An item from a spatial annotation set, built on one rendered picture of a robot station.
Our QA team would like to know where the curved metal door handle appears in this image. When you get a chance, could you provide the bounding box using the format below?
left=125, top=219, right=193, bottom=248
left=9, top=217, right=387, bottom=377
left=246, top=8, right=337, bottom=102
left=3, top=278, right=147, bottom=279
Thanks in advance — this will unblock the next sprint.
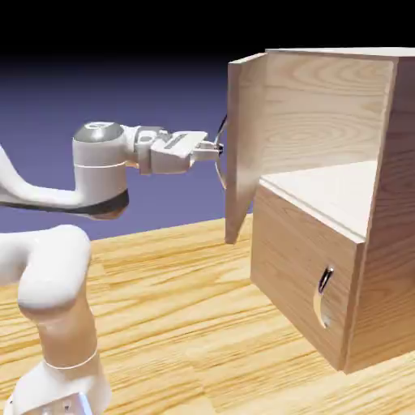
left=213, top=113, right=229, bottom=190

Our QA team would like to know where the light wood cabinet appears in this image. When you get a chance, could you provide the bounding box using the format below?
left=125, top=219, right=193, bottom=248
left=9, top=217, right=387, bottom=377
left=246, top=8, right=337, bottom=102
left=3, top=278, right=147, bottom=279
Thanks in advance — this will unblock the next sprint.
left=250, top=47, right=415, bottom=375

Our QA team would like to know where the curved silver door handle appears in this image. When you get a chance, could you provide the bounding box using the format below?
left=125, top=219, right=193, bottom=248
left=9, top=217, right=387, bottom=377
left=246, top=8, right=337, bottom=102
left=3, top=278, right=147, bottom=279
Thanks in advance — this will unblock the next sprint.
left=312, top=265, right=336, bottom=329

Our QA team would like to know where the light wood hinged door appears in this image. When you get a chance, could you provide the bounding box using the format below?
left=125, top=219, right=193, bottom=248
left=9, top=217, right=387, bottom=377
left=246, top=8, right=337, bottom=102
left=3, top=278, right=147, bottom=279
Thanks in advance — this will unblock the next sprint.
left=224, top=52, right=269, bottom=245

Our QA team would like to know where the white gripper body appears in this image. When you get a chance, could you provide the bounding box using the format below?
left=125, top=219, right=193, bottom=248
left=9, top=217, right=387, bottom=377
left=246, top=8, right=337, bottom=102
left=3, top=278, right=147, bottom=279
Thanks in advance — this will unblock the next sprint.
left=150, top=130, right=209, bottom=174

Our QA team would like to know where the light wood closed door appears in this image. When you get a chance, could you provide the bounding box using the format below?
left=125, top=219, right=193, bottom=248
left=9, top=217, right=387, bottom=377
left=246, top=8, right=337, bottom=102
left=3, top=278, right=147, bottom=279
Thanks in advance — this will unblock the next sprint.
left=250, top=185, right=366, bottom=371

